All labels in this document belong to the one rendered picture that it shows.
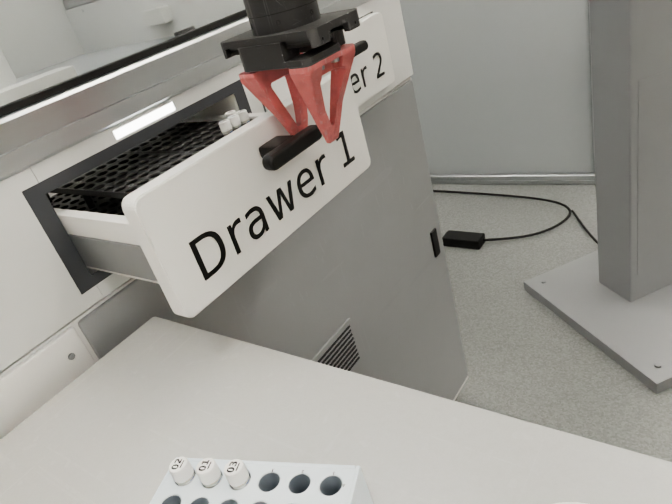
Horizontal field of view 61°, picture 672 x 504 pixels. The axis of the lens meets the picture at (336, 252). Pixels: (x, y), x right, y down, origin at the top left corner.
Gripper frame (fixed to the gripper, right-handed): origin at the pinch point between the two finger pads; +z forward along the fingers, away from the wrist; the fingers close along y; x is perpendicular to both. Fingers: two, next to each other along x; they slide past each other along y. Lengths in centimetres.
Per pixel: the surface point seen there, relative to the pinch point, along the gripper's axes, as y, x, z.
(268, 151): 2.0, 4.3, 0.0
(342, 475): -15.7, 23.0, 10.9
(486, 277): 35, -101, 90
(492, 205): 51, -146, 90
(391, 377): 19, -24, 58
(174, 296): 3.5, 17.3, 6.6
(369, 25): 18.2, -38.8, -1.2
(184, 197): 3.3, 13.1, 0.0
